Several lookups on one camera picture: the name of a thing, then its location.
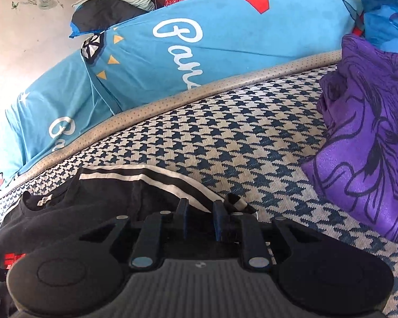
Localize blue printed quilt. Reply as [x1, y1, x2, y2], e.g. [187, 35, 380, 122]
[0, 0, 364, 186]

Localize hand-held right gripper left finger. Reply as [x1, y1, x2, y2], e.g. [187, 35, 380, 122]
[80, 198, 190, 270]

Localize purple printed cloth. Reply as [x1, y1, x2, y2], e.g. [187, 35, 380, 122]
[301, 35, 398, 249]

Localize black garment with white stripes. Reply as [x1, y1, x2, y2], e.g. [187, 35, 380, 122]
[0, 164, 258, 318]

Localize houndstooth bed mat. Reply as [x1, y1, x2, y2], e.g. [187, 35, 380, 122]
[0, 50, 398, 318]

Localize black jacket with blue trim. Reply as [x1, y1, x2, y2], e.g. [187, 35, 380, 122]
[69, 0, 150, 39]

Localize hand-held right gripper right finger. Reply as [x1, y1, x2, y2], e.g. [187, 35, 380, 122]
[214, 200, 316, 268]

